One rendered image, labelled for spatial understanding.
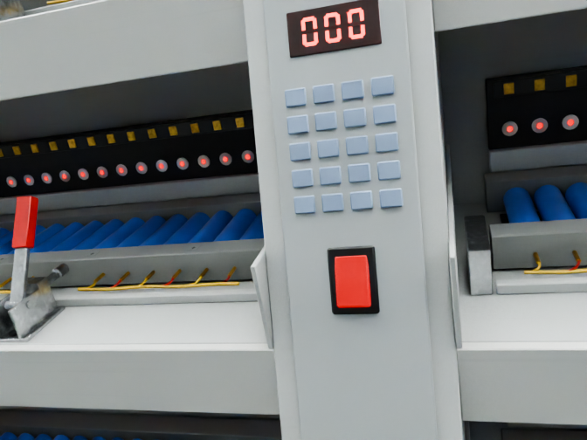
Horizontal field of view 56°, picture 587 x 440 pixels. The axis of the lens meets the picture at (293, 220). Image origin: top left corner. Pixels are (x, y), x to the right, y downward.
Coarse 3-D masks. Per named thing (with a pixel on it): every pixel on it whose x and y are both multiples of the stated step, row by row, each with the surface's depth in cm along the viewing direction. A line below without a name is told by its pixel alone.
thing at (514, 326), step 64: (512, 128) 41; (576, 128) 40; (448, 192) 33; (512, 192) 39; (576, 192) 37; (512, 256) 32; (576, 256) 31; (512, 320) 28; (576, 320) 28; (512, 384) 27; (576, 384) 26
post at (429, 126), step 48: (432, 48) 26; (432, 96) 26; (432, 144) 27; (432, 192) 27; (432, 240) 27; (432, 288) 27; (288, 336) 29; (432, 336) 27; (288, 384) 30; (288, 432) 30
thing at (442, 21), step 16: (432, 0) 27; (448, 0) 27; (464, 0) 27; (480, 0) 27; (496, 0) 26; (512, 0) 26; (528, 0) 26; (544, 0) 26; (560, 0) 26; (576, 0) 26; (432, 16) 27; (448, 16) 27; (464, 16) 27; (480, 16) 27; (496, 16) 27; (512, 16) 27; (528, 16) 26
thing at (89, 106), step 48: (480, 48) 44; (528, 48) 43; (576, 48) 42; (48, 96) 56; (96, 96) 54; (144, 96) 53; (192, 96) 52; (240, 96) 50; (480, 96) 45; (480, 144) 45; (480, 192) 45; (480, 432) 47
